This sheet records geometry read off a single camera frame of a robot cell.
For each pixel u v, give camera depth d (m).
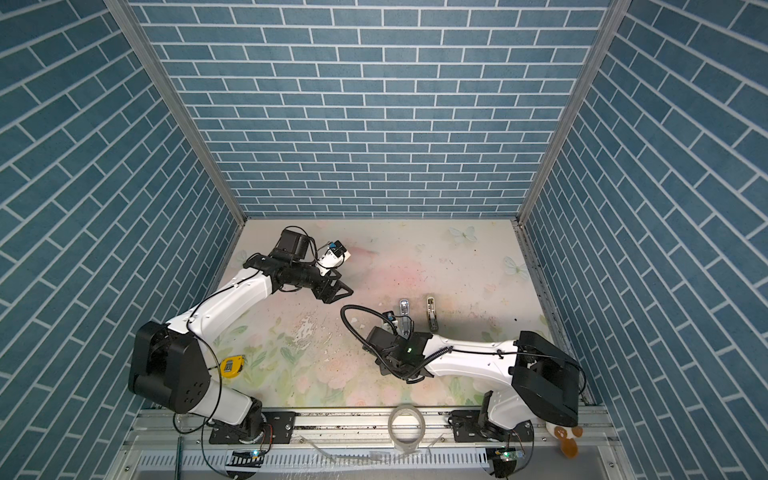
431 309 0.92
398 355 0.61
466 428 0.74
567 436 0.69
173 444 0.72
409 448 0.71
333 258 0.74
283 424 0.74
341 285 0.75
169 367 0.42
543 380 0.42
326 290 0.73
